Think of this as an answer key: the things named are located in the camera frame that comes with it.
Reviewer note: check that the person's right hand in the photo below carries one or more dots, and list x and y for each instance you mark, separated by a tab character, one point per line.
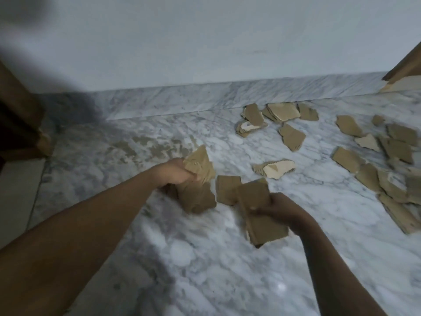
286	212

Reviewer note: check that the person's left hand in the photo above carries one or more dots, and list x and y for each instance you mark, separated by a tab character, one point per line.
174	174

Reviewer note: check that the torn brown paper piece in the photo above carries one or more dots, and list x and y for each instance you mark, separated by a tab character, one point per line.
197	200
263	233

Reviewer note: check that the scatter of brown paper pieces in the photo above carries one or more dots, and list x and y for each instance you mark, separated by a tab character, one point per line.
292	136

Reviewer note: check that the person's right forearm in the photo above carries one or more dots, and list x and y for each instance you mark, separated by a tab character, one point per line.
335	279

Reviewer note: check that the person's left forearm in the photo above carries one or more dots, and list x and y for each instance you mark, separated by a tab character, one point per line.
65	243

